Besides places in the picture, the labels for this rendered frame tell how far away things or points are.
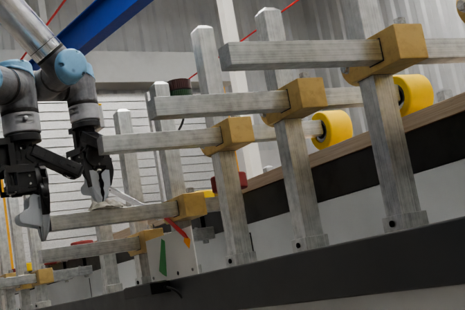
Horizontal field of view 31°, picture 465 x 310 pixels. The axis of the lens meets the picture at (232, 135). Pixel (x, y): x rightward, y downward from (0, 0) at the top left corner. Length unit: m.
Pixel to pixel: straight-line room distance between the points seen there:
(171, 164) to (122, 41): 9.12
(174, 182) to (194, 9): 9.88
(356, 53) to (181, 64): 9.68
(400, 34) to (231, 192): 0.58
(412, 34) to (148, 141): 0.56
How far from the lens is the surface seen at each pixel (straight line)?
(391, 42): 1.15
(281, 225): 1.85
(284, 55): 1.07
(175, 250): 1.82
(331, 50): 1.12
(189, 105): 1.27
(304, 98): 1.33
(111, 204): 1.73
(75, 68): 1.93
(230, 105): 1.31
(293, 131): 1.40
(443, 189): 1.42
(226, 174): 1.60
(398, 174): 1.18
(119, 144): 1.49
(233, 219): 1.59
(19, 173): 1.68
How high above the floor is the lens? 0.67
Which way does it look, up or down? 10 degrees up
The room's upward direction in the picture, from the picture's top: 10 degrees counter-clockwise
